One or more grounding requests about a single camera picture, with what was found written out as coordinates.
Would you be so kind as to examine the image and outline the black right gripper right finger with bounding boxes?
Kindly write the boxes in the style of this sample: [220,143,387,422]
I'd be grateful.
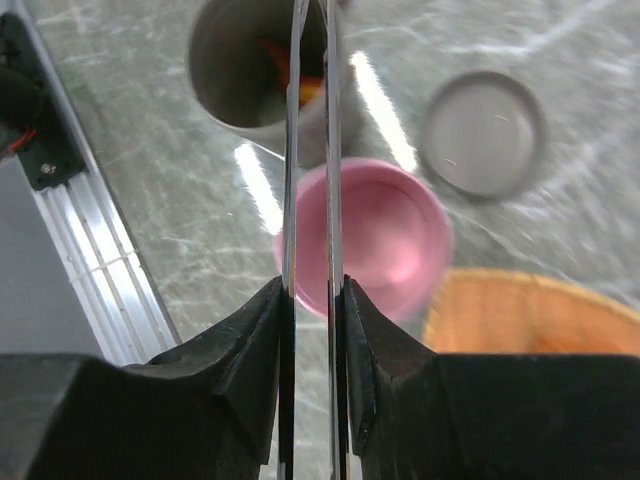
[344,279,639,479]

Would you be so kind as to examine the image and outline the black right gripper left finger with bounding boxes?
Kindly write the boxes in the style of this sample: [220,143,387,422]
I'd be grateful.
[1,278,283,479]

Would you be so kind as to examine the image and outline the metal food tongs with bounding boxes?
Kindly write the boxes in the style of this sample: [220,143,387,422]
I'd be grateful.
[281,1,350,479]

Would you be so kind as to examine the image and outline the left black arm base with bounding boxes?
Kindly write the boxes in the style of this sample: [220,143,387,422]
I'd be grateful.
[1,12,85,191]

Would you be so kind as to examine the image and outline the woven bamboo basket tray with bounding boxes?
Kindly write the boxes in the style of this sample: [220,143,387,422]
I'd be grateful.
[423,268,639,356]

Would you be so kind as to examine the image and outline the pink cylindrical container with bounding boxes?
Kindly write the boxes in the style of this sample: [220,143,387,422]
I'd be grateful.
[299,157,454,324]

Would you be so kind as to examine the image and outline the grey lid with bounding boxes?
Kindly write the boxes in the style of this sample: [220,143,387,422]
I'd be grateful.
[420,70,547,200]

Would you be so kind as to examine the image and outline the grey cylindrical container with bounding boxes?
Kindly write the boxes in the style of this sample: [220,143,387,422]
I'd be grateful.
[187,1,362,168]

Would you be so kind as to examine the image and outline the aluminium mounting rail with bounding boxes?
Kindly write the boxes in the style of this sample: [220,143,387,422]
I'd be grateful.
[1,1,180,365]

